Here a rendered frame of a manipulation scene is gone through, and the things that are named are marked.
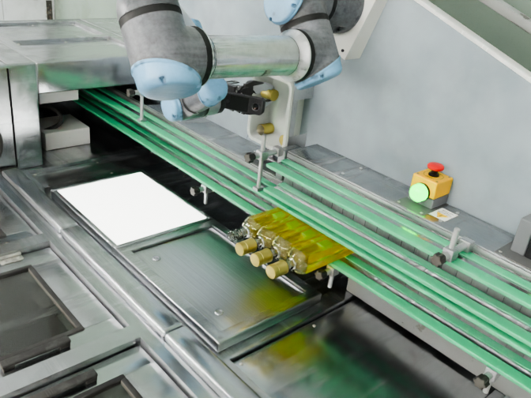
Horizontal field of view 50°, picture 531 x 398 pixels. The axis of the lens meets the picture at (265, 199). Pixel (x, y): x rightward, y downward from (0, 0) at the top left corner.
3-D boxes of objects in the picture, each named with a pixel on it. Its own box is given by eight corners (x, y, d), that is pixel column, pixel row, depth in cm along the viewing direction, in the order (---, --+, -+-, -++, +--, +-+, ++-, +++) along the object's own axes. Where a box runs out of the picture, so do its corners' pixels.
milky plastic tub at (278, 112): (266, 133, 184) (246, 137, 179) (273, 64, 174) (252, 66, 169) (303, 151, 173) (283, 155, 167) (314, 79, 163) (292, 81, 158)
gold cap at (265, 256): (262, 257, 140) (249, 263, 138) (264, 245, 139) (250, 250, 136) (272, 264, 138) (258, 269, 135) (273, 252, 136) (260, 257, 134)
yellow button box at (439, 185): (423, 192, 144) (406, 198, 140) (431, 165, 141) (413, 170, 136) (447, 203, 140) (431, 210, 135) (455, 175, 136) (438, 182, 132)
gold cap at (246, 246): (247, 246, 144) (234, 251, 141) (249, 234, 142) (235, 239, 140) (256, 253, 142) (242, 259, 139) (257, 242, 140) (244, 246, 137)
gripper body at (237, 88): (236, 78, 166) (203, 83, 158) (255, 85, 160) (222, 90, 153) (234, 103, 169) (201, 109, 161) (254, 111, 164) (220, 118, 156)
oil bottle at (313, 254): (339, 244, 153) (281, 268, 139) (342, 226, 150) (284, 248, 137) (355, 253, 149) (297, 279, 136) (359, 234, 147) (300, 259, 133)
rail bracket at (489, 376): (495, 370, 126) (463, 397, 118) (503, 347, 123) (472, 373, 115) (511, 381, 123) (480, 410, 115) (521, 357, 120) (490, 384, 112)
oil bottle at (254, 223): (295, 217, 164) (237, 237, 150) (297, 200, 161) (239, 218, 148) (308, 225, 160) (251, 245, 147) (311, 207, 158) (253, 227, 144)
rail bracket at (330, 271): (343, 274, 155) (309, 290, 146) (348, 253, 152) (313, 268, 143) (354, 281, 152) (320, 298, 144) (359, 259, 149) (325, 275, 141)
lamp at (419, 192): (412, 196, 138) (404, 198, 136) (416, 179, 136) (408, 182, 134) (427, 203, 135) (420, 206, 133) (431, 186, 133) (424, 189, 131)
